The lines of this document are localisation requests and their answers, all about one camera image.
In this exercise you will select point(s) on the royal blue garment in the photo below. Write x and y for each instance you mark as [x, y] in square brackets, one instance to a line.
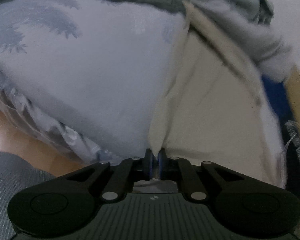
[278, 100]

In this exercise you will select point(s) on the light blue patterned duvet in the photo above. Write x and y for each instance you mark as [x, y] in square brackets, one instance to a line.
[267, 48]

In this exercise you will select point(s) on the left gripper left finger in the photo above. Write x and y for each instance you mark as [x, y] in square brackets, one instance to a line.
[125, 175]

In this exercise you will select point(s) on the beige t-shirt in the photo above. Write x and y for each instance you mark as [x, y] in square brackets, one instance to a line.
[214, 108]

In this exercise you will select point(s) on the grey trouser leg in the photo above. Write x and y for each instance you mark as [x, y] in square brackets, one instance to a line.
[16, 174]

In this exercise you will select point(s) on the black lettered jacket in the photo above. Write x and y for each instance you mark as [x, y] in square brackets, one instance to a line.
[291, 138]

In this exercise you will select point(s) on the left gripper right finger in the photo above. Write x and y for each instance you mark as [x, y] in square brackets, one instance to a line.
[183, 173]

